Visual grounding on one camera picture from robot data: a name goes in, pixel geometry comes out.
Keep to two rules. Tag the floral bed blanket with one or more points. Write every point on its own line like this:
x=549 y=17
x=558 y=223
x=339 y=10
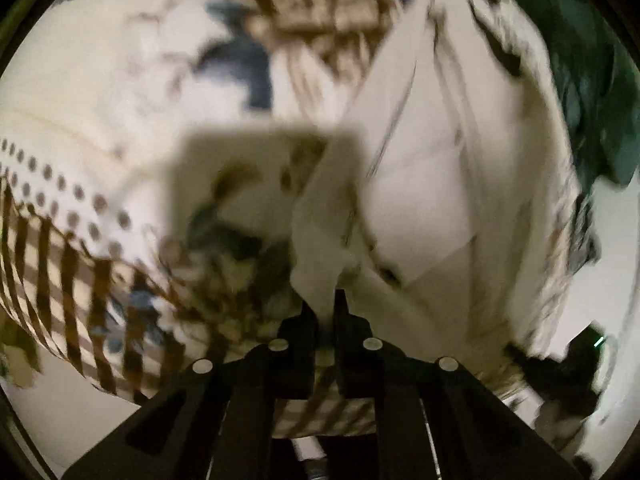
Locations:
x=111 y=73

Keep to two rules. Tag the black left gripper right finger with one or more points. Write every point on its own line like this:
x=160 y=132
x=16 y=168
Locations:
x=435 y=420

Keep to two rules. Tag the brown checked dotted cloth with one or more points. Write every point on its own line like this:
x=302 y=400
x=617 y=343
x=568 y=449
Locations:
x=132 y=264

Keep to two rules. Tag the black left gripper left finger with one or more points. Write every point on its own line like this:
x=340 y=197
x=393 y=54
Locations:
x=216 y=420

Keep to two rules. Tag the dark green blanket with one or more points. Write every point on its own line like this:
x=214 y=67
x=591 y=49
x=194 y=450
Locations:
x=598 y=87

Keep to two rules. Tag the beige knit garment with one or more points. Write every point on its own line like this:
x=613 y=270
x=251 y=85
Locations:
x=442 y=209

